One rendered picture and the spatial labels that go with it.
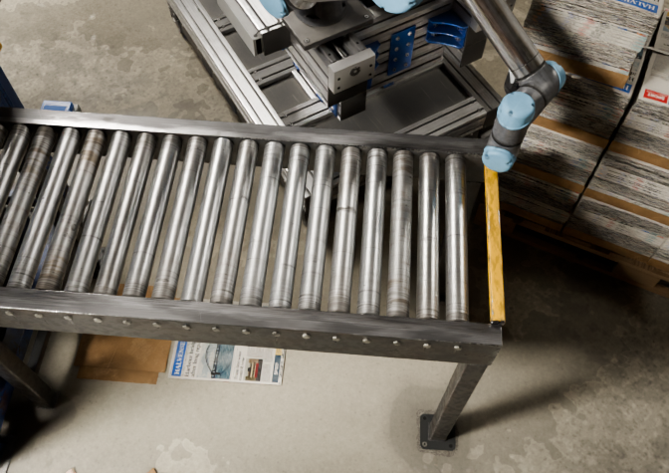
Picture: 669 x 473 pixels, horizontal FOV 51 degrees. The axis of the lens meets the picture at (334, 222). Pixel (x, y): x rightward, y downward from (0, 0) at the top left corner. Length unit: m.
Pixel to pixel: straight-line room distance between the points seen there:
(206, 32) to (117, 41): 0.53
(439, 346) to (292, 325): 0.32
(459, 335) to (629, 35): 0.83
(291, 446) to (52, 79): 1.83
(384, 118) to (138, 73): 1.11
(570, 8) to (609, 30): 0.11
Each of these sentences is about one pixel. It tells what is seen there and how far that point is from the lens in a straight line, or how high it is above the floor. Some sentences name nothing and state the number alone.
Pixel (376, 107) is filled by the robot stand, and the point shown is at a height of 0.21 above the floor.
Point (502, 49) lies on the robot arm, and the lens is 1.65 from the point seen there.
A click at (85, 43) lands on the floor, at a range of 3.29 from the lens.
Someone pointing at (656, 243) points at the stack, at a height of 0.27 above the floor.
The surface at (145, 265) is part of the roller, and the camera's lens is 1.62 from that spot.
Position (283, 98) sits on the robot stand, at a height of 0.21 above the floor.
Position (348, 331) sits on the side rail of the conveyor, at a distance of 1.49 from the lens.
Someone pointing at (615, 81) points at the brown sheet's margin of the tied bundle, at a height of 0.87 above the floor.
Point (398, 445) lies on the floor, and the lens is 2.25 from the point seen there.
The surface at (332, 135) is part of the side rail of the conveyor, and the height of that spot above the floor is 0.80.
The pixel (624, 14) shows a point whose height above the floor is 1.06.
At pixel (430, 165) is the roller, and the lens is 1.72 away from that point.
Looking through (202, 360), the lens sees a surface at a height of 0.01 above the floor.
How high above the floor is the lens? 2.18
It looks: 59 degrees down
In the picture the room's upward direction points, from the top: 1 degrees clockwise
